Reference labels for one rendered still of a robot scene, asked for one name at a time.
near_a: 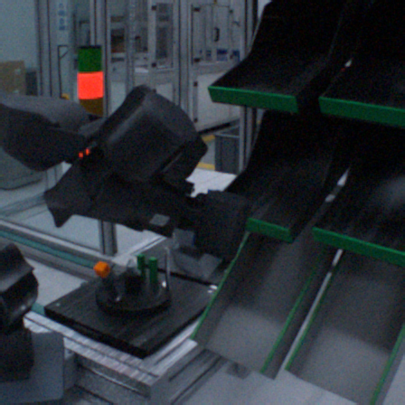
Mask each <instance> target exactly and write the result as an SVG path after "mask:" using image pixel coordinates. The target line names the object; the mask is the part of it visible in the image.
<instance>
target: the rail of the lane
mask: <svg viewBox="0 0 405 405"><path fill-rule="evenodd" d="M24 325H25V327H28V328H29V329H31V331H32V332H33V333H35V334H37V333H44V332H49V333H50V332H59V331H60V332H62V333H63V339H64V348H67V349H68V350H69V351H71V352H74V353H75V358H76V367H77V369H78V376H79V380H78V381H77V382H76V383H75V384H73V385H72V386H70V388H69V389H68V390H66V391H68V392H70V393H71V394H73V395H75V396H77V397H79V398H81V399H83V400H85V401H87V402H89V403H90V404H92V405H169V374H168V372H167V370H166V369H163V368H161V367H158V366H156V365H153V364H152V363H148V362H146V361H143V360H141V359H138V358H136V357H134V356H132V355H130V354H127V353H123V352H121V351H119V350H117V349H115V348H112V347H110V346H107V345H105V344H103V343H102V335H101V334H98V333H96V332H93V331H91V330H89V329H87V328H84V327H82V326H79V325H73V326H72V330H70V329H69V328H67V327H64V326H62V325H58V324H56V323H55V322H53V321H52V320H49V319H48V318H45V317H43V316H39V315H37V314H35V313H33V312H30V313H28V314H26V315H25V317H24Z"/></svg>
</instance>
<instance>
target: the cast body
mask: <svg viewBox="0 0 405 405"><path fill-rule="evenodd" d="M193 229H194V225H192V224H189V229H188V231H181V230H178V229H176V228H174V235H175V238H176V240H177V241H178V244H177V245H176V246H175V247H174V248H173V249H172V253H173V255H174V258H175V262H176V264H177V266H178V268H182V269H184V270H186V271H189V272H191V273H193V274H195V275H198V276H201V277H203V278H207V277H208V276H209V275H210V274H211V273H212V271H213V270H215V269H216V268H217V267H218V266H219V265H220V264H221V262H222V259H219V258H216V257H214V256H211V255H208V254H206V253H203V252H200V251H199V250H197V249H196V248H195V247H194V246H193V245H191V244H192V240H193V235H194V230H193Z"/></svg>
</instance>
